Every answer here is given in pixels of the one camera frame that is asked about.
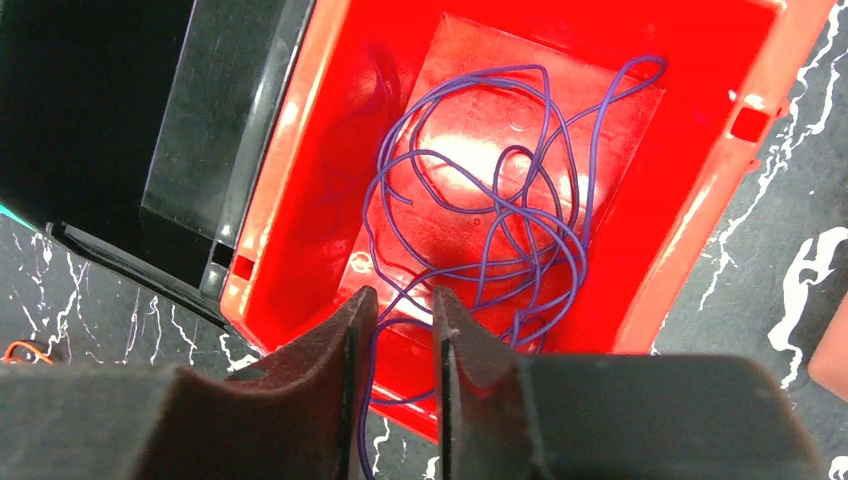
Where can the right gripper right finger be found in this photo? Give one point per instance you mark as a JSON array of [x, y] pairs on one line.
[[507, 415]]

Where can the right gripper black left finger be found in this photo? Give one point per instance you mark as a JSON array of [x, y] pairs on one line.
[[290, 415]]

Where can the red plastic bin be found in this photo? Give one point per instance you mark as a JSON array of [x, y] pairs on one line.
[[558, 164]]

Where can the black plastic bin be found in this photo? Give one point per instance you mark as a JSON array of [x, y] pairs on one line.
[[133, 132]]

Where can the peach plastic file rack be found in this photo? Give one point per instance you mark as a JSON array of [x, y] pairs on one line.
[[828, 365]]

